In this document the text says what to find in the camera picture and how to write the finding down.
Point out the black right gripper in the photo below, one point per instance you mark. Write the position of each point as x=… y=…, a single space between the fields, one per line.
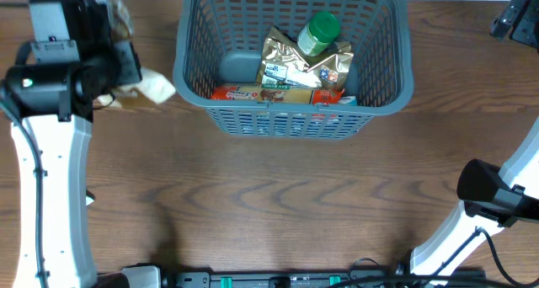
x=513 y=20

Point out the gold foil coffee bag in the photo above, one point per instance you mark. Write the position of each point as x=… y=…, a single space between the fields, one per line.
x=283 y=63

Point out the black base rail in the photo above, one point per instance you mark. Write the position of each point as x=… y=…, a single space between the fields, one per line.
x=205 y=278

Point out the grey plastic basket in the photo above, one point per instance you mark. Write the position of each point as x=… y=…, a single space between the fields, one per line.
x=221 y=41

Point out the spaghetti pasta packet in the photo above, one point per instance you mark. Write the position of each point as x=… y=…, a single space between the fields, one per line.
x=276 y=94

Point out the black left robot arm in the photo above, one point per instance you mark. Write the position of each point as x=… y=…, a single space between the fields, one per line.
x=48 y=95

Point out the green lid glass jar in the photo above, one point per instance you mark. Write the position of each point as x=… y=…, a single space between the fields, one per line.
x=320 y=31

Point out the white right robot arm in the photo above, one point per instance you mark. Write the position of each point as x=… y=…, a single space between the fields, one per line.
x=491 y=198

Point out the brown white snack bag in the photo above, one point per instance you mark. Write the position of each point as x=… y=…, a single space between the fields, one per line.
x=153 y=89

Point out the white packet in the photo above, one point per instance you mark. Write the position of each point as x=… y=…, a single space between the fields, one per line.
x=90 y=198

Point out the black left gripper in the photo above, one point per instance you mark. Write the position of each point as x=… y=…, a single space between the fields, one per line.
x=130 y=72

